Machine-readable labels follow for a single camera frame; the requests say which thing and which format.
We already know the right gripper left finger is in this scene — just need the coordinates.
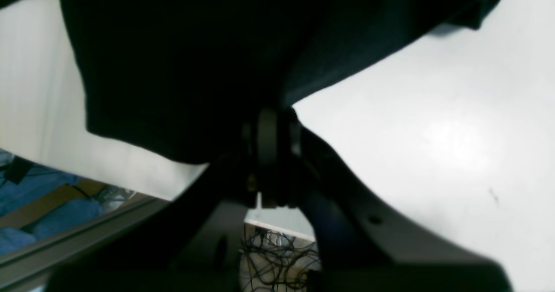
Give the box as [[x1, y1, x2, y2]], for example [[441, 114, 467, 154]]
[[46, 125, 256, 292]]

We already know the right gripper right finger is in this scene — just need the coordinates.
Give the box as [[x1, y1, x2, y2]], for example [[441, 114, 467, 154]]
[[286, 110, 512, 292]]

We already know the silver aluminium frame rail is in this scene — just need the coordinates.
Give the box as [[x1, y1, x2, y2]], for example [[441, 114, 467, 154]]
[[0, 197, 169, 292]]

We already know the black cable tangle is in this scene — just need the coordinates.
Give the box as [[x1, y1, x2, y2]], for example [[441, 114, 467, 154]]
[[241, 225, 321, 290]]

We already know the black T-shirt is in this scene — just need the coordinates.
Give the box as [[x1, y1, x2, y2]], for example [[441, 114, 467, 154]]
[[1, 0, 500, 164]]

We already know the blue fabric sheet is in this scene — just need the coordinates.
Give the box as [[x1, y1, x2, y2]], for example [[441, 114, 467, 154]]
[[0, 150, 105, 255]]

